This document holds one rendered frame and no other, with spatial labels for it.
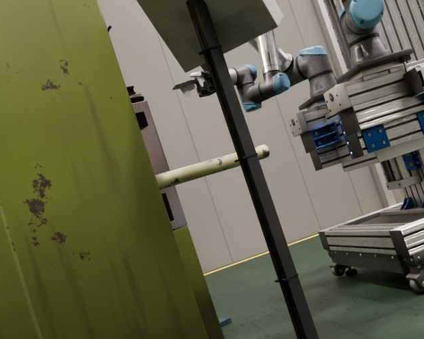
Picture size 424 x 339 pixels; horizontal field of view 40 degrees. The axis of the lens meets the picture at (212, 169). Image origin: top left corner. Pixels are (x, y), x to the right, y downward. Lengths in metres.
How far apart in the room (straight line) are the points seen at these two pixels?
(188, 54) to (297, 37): 3.54
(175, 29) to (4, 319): 0.94
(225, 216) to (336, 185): 1.00
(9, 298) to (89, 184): 0.37
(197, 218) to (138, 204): 3.25
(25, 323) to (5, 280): 0.10
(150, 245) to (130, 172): 0.20
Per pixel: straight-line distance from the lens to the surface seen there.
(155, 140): 2.00
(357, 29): 2.22
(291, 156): 5.05
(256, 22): 1.71
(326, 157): 2.64
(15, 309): 1.40
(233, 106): 1.65
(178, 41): 1.81
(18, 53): 1.63
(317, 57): 2.74
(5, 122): 1.56
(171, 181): 1.73
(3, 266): 1.39
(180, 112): 4.93
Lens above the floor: 0.51
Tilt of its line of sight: 3 degrees up
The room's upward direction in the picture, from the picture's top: 18 degrees counter-clockwise
